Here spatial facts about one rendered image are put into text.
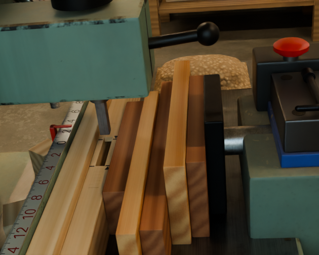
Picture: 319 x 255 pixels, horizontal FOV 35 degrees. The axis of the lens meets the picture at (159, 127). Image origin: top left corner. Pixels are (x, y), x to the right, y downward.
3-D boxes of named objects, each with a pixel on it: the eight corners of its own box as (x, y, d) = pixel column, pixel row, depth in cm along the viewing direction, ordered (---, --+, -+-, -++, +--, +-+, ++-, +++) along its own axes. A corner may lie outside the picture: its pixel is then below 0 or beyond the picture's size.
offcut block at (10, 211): (37, 244, 58) (31, 220, 56) (9, 251, 57) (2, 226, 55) (35, 221, 61) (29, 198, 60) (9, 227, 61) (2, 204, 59)
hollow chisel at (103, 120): (109, 134, 47) (101, 86, 45) (100, 135, 48) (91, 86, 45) (111, 130, 48) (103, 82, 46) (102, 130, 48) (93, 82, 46)
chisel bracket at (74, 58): (151, 115, 43) (140, 16, 38) (-9, 123, 44) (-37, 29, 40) (158, 78, 49) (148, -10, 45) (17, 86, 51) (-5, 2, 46)
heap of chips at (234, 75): (251, 88, 64) (250, 68, 63) (153, 94, 66) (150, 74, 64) (245, 62, 72) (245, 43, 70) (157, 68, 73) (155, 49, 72)
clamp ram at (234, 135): (300, 212, 42) (304, 117, 38) (209, 215, 43) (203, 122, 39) (284, 153, 50) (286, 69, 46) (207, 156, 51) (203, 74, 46)
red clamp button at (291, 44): (312, 57, 42) (312, 46, 42) (275, 59, 43) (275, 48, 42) (305, 44, 45) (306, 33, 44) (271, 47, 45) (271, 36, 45)
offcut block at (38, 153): (53, 162, 73) (47, 137, 71) (68, 169, 71) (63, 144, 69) (34, 173, 70) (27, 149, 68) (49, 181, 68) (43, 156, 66)
